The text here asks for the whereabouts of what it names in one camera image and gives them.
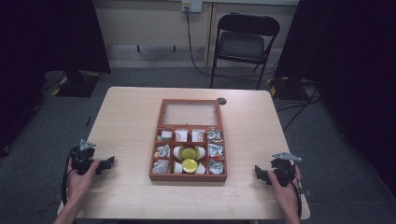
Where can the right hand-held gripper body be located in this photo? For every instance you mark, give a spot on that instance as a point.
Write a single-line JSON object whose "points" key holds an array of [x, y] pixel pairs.
{"points": [[285, 171]]}

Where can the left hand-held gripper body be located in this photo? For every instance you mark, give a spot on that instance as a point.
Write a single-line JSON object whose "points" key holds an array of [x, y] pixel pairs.
{"points": [[81, 160]]}

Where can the person's left hand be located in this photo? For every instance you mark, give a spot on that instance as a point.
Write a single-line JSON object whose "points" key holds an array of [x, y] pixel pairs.
{"points": [[78, 185]]}

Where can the person's right hand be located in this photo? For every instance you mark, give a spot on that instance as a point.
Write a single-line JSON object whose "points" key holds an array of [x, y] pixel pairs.
{"points": [[288, 197]]}

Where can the silver blue sachet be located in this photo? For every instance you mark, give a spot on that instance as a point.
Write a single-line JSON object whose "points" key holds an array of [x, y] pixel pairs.
{"points": [[216, 167], [215, 150], [214, 136]]}

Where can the wooden compartment box with lid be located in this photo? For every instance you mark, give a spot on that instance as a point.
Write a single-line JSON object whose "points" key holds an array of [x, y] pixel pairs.
{"points": [[188, 178]]}

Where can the white orange sachet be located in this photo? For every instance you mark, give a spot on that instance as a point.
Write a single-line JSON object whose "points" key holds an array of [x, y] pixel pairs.
{"points": [[181, 135], [197, 135]]}

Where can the black stand base striped tape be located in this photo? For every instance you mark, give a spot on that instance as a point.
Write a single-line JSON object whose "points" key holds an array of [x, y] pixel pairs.
{"points": [[77, 85], [285, 88]]}

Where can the black curtain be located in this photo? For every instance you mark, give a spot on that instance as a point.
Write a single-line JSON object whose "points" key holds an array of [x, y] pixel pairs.
{"points": [[351, 62], [46, 34]]}

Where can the black folding chair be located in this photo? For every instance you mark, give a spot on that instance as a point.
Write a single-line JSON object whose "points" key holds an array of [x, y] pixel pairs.
{"points": [[241, 45]]}

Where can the white wall outlet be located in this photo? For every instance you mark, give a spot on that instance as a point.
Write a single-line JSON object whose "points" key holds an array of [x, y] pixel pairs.
{"points": [[192, 5]]}

